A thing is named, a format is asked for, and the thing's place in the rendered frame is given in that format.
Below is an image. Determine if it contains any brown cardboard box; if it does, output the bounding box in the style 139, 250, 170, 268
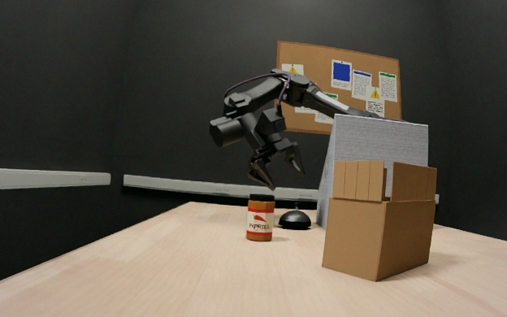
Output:
322, 161, 437, 282

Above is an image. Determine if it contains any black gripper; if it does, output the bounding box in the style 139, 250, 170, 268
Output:
246, 137, 305, 191

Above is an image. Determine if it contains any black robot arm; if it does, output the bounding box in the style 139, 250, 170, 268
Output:
210, 69, 382, 150

